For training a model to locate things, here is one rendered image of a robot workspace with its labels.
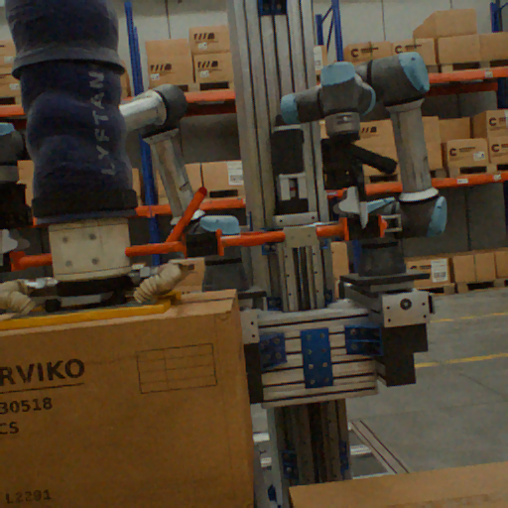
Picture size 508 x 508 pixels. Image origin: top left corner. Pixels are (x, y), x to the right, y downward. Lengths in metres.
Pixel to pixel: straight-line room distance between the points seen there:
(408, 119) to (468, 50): 7.82
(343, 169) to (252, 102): 0.80
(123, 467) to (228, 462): 0.20
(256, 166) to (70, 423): 1.11
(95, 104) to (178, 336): 0.52
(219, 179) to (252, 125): 6.48
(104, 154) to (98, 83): 0.14
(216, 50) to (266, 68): 6.70
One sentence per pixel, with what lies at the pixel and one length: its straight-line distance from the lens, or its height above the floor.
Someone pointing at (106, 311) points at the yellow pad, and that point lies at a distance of 1.33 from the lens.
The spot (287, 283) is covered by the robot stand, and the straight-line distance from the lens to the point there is 2.04.
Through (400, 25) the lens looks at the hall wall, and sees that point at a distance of 10.89.
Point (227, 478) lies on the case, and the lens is 1.33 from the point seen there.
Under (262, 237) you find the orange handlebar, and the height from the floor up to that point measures 1.20.
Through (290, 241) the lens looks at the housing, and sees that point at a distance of 1.40.
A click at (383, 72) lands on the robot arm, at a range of 1.90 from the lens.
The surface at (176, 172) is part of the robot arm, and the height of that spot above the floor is 1.42.
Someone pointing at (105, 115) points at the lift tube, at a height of 1.49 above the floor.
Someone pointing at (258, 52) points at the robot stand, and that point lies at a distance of 2.19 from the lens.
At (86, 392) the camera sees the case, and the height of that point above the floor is 0.94.
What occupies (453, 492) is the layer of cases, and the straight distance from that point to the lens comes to 1.72.
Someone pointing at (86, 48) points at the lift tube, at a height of 1.62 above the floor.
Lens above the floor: 1.23
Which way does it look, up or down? 3 degrees down
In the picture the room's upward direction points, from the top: 6 degrees counter-clockwise
